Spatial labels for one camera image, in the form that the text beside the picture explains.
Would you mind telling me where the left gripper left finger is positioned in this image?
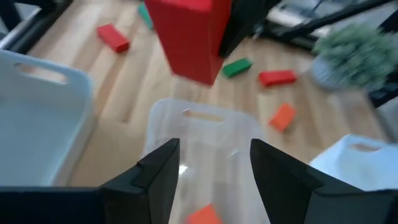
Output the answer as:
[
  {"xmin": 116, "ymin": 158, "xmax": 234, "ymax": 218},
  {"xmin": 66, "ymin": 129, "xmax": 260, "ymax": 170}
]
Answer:
[{"xmin": 0, "ymin": 138, "xmax": 182, "ymax": 224}]

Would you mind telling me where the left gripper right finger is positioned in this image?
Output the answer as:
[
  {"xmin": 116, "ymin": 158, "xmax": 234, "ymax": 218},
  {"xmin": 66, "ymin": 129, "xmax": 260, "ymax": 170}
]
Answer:
[{"xmin": 249, "ymin": 138, "xmax": 398, "ymax": 224}]

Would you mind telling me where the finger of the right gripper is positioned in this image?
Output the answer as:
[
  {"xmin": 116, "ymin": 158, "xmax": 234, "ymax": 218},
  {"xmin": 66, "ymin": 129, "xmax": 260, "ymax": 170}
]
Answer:
[{"xmin": 218, "ymin": 0, "xmax": 272, "ymax": 59}]

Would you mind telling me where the green wooden block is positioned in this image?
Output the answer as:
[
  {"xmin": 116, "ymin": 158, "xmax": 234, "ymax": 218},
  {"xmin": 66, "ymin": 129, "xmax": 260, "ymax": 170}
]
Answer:
[
  {"xmin": 137, "ymin": 2, "xmax": 155, "ymax": 31},
  {"xmin": 221, "ymin": 57, "xmax": 254, "ymax": 79}
]

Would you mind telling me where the red wooden block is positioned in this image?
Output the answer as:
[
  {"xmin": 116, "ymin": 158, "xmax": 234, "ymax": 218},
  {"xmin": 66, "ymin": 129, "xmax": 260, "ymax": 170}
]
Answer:
[
  {"xmin": 258, "ymin": 70, "xmax": 299, "ymax": 88},
  {"xmin": 96, "ymin": 23, "xmax": 131, "ymax": 54},
  {"xmin": 144, "ymin": 0, "xmax": 233, "ymax": 86}
]

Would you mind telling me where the small orange wooden block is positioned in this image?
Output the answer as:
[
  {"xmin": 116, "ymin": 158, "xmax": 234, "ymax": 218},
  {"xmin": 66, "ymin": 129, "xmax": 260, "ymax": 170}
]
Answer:
[{"xmin": 186, "ymin": 203, "xmax": 224, "ymax": 224}]

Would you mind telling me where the white plastic bin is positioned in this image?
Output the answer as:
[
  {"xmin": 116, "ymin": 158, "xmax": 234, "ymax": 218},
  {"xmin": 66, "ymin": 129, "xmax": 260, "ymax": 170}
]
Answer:
[{"xmin": 309, "ymin": 133, "xmax": 398, "ymax": 192}]

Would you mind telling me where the clear plastic bin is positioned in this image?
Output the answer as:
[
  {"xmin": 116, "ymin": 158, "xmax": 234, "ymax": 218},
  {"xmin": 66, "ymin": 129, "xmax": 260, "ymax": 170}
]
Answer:
[{"xmin": 141, "ymin": 98, "xmax": 271, "ymax": 224}]

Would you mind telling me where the artificial green potted plant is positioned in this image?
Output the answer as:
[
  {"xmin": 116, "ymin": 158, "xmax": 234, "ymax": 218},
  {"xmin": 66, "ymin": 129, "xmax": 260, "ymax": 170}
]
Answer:
[{"xmin": 309, "ymin": 23, "xmax": 398, "ymax": 93}]

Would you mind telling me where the gray plastic bin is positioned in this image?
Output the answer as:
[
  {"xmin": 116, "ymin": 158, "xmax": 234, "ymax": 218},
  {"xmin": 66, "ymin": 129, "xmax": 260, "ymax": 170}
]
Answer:
[{"xmin": 0, "ymin": 49, "xmax": 94, "ymax": 187}]

